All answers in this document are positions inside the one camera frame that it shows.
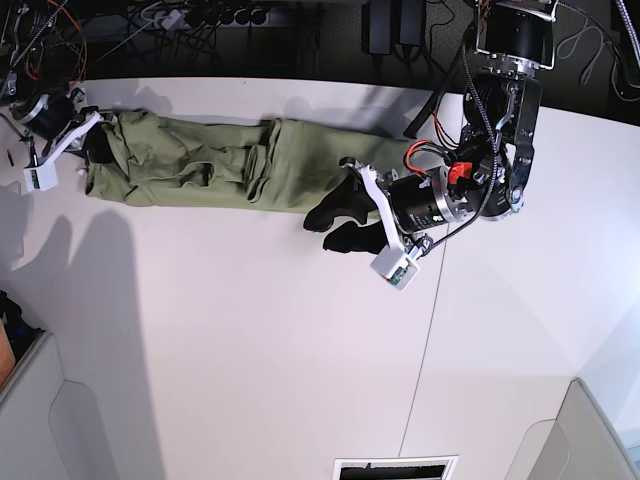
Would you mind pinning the white power strip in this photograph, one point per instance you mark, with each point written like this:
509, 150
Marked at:
182, 18

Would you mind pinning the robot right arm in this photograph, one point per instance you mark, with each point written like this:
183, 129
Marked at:
44, 60

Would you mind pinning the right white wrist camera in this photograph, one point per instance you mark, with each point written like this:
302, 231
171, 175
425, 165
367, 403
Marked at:
40, 178

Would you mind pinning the green t-shirt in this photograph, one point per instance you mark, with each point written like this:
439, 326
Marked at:
280, 165

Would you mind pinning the grey chair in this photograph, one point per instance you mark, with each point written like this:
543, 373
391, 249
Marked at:
579, 443
51, 427

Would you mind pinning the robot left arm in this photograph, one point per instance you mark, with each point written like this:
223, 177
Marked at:
483, 174

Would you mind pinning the grey chair left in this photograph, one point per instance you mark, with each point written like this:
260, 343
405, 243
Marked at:
51, 427

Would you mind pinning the grey chair right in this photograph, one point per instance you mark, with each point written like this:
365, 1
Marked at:
579, 443

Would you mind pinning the black box under table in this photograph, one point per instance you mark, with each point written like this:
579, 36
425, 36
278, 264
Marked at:
390, 23

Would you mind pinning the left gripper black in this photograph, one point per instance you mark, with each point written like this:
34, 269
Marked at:
418, 202

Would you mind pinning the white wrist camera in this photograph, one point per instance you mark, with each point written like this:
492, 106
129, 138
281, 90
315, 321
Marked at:
397, 266
40, 178

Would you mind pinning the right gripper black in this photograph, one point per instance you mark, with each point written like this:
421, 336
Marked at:
56, 122

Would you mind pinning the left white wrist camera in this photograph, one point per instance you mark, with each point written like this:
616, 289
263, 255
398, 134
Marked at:
397, 266

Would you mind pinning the white framed floor vent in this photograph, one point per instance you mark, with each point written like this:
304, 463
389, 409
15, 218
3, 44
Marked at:
431, 468

